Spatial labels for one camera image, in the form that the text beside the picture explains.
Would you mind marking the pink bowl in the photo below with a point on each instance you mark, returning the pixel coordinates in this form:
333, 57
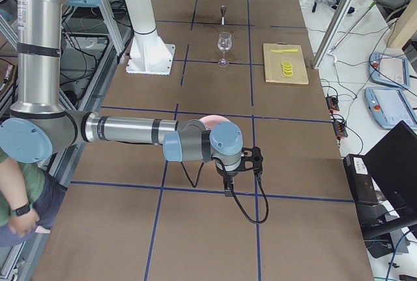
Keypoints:
210, 121

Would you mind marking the black monitor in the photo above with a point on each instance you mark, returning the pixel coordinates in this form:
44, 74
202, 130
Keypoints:
392, 165

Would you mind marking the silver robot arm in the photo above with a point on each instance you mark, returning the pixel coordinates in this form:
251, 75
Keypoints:
39, 126

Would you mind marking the yellow plastic knife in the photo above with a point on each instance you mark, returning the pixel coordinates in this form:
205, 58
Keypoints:
292, 50

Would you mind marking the blue teach pendant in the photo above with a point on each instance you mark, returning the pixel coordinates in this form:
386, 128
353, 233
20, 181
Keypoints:
390, 70
389, 106

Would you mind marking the metal reacher rod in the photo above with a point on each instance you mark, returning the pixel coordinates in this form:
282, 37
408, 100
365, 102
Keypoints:
333, 48

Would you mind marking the lemon slices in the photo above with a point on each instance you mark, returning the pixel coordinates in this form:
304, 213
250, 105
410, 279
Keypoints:
287, 69

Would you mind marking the aluminium frame post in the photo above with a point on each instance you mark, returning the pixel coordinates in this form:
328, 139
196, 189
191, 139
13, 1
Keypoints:
336, 21

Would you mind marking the far blue teach pendant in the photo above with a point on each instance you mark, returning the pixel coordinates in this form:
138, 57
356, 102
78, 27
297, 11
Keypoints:
390, 70

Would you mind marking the person in green shirt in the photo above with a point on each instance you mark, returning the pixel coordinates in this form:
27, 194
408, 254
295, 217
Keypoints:
30, 201

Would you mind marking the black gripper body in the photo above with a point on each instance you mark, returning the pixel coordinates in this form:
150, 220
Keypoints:
227, 177

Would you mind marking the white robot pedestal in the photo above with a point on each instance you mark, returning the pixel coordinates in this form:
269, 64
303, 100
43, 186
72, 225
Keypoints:
149, 54

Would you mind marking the clear wine glass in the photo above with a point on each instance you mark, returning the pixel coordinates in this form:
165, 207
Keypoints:
224, 45

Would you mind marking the steel cocktail jigger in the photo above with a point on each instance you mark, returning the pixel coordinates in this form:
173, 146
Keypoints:
223, 10

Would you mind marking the near blue teach pendant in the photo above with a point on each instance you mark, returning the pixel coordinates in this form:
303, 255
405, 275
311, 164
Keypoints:
389, 106

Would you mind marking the wooden cutting board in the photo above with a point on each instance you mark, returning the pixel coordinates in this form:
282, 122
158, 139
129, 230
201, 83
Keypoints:
272, 65

